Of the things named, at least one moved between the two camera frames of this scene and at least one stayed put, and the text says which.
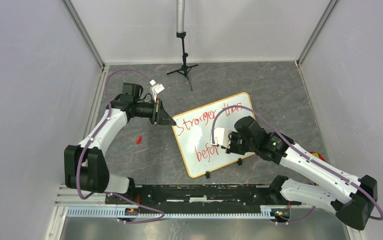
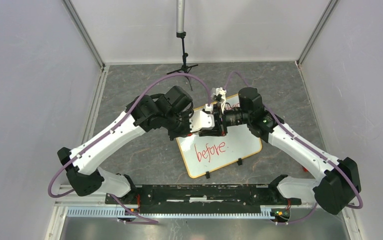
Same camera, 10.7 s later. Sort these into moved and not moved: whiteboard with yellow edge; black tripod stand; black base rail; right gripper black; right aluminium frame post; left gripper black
Moved: right gripper black; left gripper black
Not moved: black base rail; black tripod stand; whiteboard with yellow edge; right aluminium frame post
